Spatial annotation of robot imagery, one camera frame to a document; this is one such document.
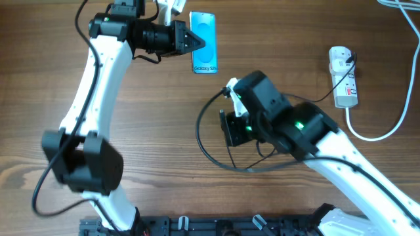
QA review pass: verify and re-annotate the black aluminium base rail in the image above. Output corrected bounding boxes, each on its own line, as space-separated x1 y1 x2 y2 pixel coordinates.
79 215 322 236

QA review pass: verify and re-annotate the black charging cable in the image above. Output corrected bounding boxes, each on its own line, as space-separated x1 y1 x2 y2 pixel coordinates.
226 51 359 170

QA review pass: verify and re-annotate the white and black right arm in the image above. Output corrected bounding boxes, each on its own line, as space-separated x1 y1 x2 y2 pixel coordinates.
220 71 419 235

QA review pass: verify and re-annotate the smartphone with cyan screen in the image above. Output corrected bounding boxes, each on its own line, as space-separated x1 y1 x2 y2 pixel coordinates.
189 11 218 74

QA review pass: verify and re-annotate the white charger adapter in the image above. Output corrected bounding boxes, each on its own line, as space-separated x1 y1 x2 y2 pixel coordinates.
329 46 354 76

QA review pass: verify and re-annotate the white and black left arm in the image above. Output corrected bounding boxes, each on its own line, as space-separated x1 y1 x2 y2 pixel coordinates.
41 1 205 235

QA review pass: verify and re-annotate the white power strip cord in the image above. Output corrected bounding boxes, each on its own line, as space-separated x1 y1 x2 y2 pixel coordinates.
344 0 420 143

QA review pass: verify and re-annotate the white power strip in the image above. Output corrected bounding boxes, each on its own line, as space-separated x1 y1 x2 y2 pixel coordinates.
331 72 358 109

